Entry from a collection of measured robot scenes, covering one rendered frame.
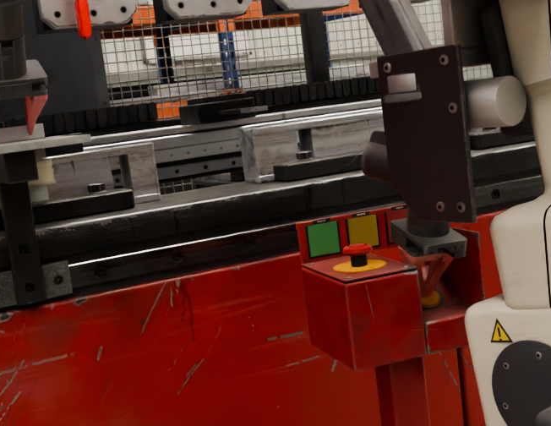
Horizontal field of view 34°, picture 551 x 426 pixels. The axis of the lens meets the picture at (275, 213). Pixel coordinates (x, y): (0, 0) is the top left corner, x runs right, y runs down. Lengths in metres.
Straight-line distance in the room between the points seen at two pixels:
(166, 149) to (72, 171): 0.35
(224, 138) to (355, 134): 0.29
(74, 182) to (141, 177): 0.11
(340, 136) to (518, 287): 0.84
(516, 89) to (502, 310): 0.20
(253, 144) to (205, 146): 0.25
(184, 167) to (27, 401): 0.62
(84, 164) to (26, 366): 0.33
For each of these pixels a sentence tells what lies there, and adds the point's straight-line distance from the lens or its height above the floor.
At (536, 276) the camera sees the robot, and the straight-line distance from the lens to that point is 0.83.
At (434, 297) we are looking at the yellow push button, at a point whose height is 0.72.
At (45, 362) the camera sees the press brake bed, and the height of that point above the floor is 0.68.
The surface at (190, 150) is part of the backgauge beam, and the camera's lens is 1.78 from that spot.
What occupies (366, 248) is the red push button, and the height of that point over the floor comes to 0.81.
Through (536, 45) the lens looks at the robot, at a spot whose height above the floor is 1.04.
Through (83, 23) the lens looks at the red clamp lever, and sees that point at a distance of 1.42.
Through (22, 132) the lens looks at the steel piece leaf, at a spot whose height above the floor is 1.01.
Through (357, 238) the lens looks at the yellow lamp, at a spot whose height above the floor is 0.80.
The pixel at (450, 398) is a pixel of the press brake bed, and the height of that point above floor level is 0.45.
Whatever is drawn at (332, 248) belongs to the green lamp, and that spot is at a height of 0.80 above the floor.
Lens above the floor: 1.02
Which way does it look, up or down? 7 degrees down
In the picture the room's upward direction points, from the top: 7 degrees counter-clockwise
